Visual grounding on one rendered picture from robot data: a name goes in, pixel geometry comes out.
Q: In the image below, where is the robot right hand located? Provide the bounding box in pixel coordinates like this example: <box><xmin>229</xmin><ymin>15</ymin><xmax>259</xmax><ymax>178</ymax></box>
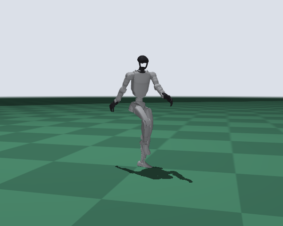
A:
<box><xmin>109</xmin><ymin>101</ymin><xmax>119</xmax><ymax>112</ymax></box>

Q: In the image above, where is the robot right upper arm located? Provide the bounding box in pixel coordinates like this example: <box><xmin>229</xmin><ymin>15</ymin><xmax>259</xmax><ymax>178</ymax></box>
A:
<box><xmin>120</xmin><ymin>72</ymin><xmax>134</xmax><ymax>93</ymax></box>

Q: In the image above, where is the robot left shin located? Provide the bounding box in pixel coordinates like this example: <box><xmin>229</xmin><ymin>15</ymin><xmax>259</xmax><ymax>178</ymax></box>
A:
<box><xmin>141</xmin><ymin>137</ymin><xmax>150</xmax><ymax>163</ymax></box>

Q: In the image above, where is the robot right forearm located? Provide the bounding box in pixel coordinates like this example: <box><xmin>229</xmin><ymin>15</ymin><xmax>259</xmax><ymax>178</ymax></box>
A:
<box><xmin>114</xmin><ymin>87</ymin><xmax>123</xmax><ymax>103</ymax></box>

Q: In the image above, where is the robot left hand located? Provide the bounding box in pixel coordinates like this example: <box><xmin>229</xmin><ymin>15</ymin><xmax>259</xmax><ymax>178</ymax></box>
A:
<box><xmin>162</xmin><ymin>93</ymin><xmax>173</xmax><ymax>106</ymax></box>

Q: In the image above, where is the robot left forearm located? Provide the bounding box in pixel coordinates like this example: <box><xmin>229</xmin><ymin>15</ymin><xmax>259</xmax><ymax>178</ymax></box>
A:
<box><xmin>157</xmin><ymin>86</ymin><xmax>165</xmax><ymax>98</ymax></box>

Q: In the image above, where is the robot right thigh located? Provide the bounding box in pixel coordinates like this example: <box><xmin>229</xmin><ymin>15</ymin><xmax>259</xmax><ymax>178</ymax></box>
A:
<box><xmin>128</xmin><ymin>102</ymin><xmax>151</xmax><ymax>126</ymax></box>

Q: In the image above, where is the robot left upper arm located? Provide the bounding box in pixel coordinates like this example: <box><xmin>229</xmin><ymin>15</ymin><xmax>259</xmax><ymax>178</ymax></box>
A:
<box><xmin>150</xmin><ymin>72</ymin><xmax>160</xmax><ymax>90</ymax></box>

